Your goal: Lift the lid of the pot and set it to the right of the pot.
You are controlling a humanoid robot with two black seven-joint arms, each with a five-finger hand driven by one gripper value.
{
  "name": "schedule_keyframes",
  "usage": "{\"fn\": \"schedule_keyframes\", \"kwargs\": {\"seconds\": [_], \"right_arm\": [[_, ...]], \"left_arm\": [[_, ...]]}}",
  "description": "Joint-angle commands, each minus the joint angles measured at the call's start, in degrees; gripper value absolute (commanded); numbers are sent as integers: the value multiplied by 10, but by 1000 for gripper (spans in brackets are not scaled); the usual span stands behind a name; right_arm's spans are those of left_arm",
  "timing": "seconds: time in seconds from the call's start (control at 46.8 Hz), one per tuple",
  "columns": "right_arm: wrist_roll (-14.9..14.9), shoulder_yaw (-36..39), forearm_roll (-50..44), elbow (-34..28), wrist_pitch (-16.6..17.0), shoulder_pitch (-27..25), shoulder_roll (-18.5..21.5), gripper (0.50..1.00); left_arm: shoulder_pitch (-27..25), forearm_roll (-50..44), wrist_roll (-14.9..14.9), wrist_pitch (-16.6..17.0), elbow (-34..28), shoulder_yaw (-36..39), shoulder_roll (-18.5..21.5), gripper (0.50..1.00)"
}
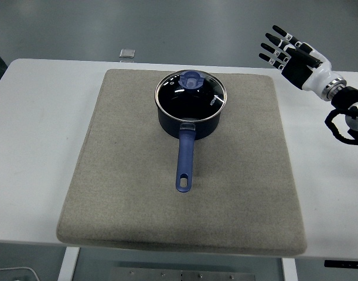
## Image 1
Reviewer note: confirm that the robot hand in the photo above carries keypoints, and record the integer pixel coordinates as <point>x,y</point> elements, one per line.
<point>301,68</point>

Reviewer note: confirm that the glass lid with blue knob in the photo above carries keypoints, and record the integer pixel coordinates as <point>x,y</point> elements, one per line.
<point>191,82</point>

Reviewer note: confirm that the dark blue saucepan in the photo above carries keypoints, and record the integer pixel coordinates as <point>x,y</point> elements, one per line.
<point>185,158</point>

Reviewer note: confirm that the small silver floor plate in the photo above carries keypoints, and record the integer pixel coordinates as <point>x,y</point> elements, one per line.
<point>127,53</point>

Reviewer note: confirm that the black table control panel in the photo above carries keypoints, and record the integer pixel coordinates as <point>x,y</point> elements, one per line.
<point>345,264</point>

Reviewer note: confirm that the white table leg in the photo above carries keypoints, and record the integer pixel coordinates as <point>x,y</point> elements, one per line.
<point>68,265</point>
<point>289,270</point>

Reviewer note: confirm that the beige fabric mat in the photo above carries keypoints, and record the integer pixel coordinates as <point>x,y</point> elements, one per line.
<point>123,175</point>

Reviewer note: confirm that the grey metal plate with screws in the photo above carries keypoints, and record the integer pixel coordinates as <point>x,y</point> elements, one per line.
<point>181,275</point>

